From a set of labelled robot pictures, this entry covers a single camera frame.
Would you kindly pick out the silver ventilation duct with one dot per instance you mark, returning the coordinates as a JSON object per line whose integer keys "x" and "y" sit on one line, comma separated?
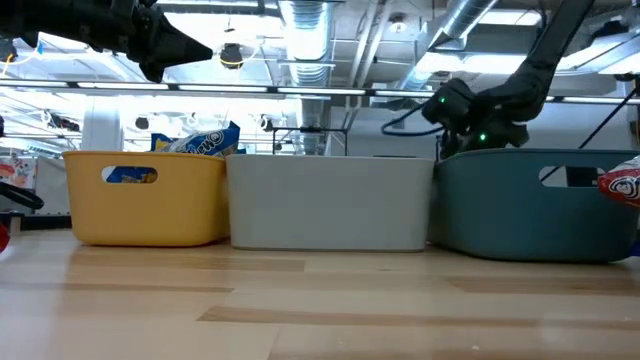
{"x": 305, "y": 50}
{"x": 452, "y": 30}

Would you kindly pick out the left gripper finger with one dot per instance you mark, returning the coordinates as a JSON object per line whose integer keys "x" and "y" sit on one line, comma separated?
{"x": 180, "y": 47}

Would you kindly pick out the white plastic bin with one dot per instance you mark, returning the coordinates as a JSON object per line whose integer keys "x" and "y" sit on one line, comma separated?
{"x": 325, "y": 205}

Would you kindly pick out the yellow plastic bin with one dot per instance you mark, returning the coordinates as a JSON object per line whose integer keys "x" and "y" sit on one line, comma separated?
{"x": 150, "y": 215}

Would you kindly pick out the red Maruchan noodle pack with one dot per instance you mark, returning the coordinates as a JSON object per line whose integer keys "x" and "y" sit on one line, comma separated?
{"x": 622, "y": 182}

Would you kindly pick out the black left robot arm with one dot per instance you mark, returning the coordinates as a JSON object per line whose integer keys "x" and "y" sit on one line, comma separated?
{"x": 60, "y": 20}

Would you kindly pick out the teal plastic bin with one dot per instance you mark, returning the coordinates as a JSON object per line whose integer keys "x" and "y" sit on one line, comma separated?
{"x": 500, "y": 215}

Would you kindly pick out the black overhead camera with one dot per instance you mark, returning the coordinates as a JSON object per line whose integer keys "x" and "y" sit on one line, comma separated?
{"x": 231, "y": 55}

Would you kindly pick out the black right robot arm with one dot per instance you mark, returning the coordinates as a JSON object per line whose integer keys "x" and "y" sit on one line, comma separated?
{"x": 550, "y": 45}

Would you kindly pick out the blue Maruchan noodle pack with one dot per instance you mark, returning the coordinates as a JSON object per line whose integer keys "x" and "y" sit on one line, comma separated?
{"x": 210, "y": 140}

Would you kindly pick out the floral cloth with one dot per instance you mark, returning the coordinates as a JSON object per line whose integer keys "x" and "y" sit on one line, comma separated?
{"x": 15, "y": 172}

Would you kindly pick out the black curved tube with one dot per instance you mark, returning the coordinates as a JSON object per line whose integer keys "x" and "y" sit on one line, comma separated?
{"x": 22, "y": 196}

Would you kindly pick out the grey backdrop cloth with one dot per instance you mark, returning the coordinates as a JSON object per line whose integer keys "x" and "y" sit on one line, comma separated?
{"x": 50, "y": 185}

